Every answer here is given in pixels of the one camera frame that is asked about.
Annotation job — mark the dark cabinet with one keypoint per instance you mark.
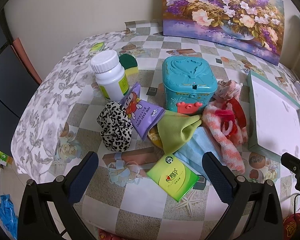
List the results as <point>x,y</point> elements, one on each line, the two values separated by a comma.
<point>17,87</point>

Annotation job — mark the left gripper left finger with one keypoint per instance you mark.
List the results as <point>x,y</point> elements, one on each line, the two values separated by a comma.
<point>47,209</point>

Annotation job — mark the teal plastic treasure box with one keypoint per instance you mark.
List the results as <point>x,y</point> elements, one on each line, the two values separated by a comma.
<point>189,84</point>

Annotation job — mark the small green packet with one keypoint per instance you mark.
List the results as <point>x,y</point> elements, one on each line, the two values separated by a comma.
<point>96,48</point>

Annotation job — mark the grey floral tablecloth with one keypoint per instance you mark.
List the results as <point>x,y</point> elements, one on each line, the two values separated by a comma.
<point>36,136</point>

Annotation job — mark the leopard print scrunchie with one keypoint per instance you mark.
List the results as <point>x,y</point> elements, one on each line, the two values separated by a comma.
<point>116,127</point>

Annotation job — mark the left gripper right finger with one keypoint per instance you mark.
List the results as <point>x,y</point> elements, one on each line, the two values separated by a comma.
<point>265,218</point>

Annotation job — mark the green tissue pack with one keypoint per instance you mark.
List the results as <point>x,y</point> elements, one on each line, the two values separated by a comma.
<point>173,176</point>

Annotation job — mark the pink white fuzzy sock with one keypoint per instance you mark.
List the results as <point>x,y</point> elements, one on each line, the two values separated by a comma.
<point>229,131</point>

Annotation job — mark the green microfiber cloth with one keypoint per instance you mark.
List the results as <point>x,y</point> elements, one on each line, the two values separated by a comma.
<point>176,129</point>

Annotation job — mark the flower painting canvas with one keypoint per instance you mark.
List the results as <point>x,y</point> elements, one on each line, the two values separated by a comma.
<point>253,26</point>

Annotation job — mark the green yellow sponge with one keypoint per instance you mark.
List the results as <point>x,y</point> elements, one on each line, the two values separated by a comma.
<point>129,63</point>

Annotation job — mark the purple baby wipes pack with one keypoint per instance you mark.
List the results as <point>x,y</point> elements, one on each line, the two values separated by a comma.
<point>143,115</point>

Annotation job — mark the yellow round lid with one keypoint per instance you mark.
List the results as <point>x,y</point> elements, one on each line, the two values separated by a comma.
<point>154,137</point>

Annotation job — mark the checkered tablecloth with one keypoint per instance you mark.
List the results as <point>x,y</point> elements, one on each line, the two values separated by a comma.
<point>121,201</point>

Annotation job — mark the white tray teal rim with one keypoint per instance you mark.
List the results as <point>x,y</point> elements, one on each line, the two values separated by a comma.
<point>274,119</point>

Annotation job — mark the white pill bottle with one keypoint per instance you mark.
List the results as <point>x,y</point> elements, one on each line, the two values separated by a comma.
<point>110,75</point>

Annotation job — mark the pink floral scrunchie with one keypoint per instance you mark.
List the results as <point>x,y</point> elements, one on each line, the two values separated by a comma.
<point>227,90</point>

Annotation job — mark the blue face mask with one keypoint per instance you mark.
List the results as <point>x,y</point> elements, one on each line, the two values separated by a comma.
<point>192,152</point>

